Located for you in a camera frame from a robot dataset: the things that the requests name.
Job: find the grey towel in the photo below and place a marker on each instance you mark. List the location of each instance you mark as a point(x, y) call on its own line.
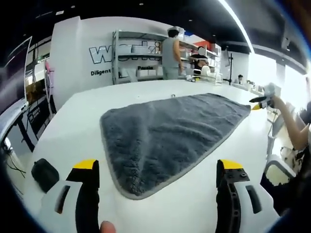
point(170, 136)

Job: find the person's left hand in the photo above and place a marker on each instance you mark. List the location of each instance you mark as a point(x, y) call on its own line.
point(108, 228)

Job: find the black pouch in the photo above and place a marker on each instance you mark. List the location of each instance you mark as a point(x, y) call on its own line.
point(45, 174)

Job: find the white office chair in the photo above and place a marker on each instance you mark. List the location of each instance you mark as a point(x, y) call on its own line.
point(279, 167)
point(277, 128)

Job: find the black tripod stand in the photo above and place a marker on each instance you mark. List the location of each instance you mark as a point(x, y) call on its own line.
point(231, 68)

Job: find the white dish rack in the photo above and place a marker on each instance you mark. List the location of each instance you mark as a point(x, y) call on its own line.
point(211, 75)

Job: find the person's patterned clothing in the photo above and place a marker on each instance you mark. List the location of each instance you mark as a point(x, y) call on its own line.
point(295, 155)

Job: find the ceiling light strip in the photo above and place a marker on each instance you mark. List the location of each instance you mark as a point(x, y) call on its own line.
point(239, 24)

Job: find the cardboard boxes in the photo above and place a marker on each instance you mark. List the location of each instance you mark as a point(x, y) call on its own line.
point(36, 91)

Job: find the pink hanging item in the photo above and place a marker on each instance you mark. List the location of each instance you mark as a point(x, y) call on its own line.
point(49, 69)

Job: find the large dark screen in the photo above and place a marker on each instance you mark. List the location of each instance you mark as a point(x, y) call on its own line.
point(14, 72)

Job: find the metal shelf rack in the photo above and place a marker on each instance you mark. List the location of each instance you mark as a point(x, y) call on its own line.
point(136, 53)

